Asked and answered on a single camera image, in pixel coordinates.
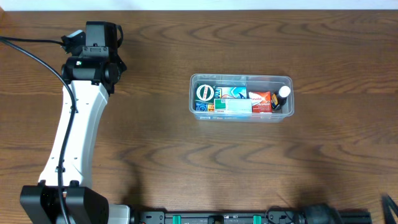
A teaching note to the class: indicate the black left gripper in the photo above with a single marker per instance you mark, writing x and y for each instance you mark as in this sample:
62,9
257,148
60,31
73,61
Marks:
121,66

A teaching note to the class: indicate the clear plastic container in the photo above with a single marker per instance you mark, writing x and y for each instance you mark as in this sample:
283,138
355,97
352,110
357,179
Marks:
260,83

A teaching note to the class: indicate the blue KoolFever box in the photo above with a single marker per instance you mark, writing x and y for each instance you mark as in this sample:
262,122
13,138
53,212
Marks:
221,92

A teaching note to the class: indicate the white green medicine box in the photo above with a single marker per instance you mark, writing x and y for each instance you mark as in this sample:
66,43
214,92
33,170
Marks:
232,105

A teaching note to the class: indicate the red Panadol box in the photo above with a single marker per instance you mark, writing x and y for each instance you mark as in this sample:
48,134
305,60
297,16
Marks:
261,101

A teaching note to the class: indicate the dark syrup bottle white cap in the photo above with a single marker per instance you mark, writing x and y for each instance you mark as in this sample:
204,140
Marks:
279,98

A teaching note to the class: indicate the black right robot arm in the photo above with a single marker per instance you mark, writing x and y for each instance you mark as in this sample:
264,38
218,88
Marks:
324,214

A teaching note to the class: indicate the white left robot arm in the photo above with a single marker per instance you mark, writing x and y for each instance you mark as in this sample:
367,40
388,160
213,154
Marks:
64,192

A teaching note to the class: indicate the black mounting rail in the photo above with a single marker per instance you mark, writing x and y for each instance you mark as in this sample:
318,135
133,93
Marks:
274,216

